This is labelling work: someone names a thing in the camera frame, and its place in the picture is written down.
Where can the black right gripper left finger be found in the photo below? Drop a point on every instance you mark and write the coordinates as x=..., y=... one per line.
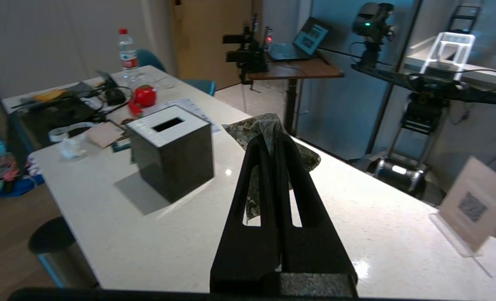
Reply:
x=248, y=259

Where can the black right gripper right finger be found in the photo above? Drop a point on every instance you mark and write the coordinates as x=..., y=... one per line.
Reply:
x=314, y=259

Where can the grey tea bag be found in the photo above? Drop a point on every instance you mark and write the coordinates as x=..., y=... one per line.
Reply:
x=264, y=125

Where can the black tissue box white top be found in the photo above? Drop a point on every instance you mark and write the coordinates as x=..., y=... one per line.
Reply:
x=176, y=163

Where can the white printed paper sheet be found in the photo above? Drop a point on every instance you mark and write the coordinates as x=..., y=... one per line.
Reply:
x=193, y=110

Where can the frosted glass partition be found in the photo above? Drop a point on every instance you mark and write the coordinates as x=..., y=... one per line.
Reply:
x=348, y=104

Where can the beige QR code sign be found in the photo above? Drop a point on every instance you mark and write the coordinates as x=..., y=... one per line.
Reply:
x=469, y=205

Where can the dark green card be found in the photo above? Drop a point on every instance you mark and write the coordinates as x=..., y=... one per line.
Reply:
x=121, y=145

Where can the background robot torso column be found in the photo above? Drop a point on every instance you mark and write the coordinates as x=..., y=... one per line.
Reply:
x=419, y=117

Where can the teal chair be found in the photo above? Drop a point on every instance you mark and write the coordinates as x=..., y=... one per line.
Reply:
x=197, y=85

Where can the red chili toy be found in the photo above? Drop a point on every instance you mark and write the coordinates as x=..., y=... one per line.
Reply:
x=136, y=109

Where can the round grey trash bin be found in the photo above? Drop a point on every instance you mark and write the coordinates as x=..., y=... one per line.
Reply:
x=59, y=251

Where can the pink pad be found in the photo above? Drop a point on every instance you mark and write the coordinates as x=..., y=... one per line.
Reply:
x=105, y=133

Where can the wooden desk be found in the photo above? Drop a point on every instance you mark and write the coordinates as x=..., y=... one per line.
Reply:
x=298, y=69

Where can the red round object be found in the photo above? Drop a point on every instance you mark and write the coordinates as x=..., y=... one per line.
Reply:
x=145, y=96

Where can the black teleoperation rig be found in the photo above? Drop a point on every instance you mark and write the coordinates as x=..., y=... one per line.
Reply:
x=248, y=54

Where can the crumpled white tissue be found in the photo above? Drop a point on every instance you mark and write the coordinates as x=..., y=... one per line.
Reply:
x=72, y=148

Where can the dark curved tabletop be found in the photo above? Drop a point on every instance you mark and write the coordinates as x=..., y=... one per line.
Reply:
x=440, y=90

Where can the open laptop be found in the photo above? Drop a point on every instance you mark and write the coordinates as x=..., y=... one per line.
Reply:
x=306, y=39

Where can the light brown wooden door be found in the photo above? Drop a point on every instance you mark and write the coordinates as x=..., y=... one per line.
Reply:
x=210, y=42

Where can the clear water bottle red cap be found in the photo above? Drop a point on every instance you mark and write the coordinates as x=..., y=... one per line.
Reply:
x=128, y=54

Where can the flat black bag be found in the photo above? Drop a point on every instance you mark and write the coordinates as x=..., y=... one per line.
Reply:
x=51, y=117

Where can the orange yellow tool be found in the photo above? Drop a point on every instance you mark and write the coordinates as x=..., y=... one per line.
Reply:
x=49, y=95

